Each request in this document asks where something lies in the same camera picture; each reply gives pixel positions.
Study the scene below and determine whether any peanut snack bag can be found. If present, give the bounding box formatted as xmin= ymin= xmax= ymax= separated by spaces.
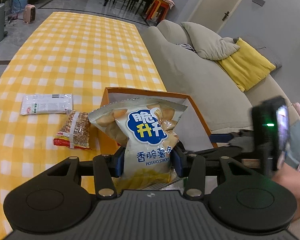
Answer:
xmin=53 ymin=110 xmax=90 ymax=150

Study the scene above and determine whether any white potato sticks bag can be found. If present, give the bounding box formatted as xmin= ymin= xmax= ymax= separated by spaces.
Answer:
xmin=88 ymin=98 xmax=187 ymax=192

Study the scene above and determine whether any white snack packet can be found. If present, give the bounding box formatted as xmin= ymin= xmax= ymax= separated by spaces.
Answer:
xmin=20 ymin=94 xmax=73 ymax=115

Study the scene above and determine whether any person right hand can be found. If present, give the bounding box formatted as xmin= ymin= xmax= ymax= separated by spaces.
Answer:
xmin=272 ymin=163 xmax=300 ymax=221

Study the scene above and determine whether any beige sofa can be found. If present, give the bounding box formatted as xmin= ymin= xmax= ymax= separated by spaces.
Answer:
xmin=141 ymin=19 xmax=300 ymax=240

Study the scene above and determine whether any orange cardboard box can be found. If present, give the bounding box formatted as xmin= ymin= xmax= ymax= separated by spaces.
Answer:
xmin=98 ymin=87 xmax=219 ymax=160

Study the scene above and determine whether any yellow cushion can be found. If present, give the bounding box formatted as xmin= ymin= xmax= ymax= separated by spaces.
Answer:
xmin=216 ymin=38 xmax=276 ymax=92

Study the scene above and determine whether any beige cushion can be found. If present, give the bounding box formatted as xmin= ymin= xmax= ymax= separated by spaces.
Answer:
xmin=181 ymin=22 xmax=240 ymax=61

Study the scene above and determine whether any yellow checkered tablecloth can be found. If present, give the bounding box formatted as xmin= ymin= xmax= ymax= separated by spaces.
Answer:
xmin=0 ymin=12 xmax=165 ymax=239

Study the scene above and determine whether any orange stool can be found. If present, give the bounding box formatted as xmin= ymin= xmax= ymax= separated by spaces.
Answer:
xmin=144 ymin=0 xmax=170 ymax=25

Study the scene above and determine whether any pink small heater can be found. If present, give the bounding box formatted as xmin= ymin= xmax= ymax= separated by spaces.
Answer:
xmin=23 ymin=4 xmax=36 ymax=23

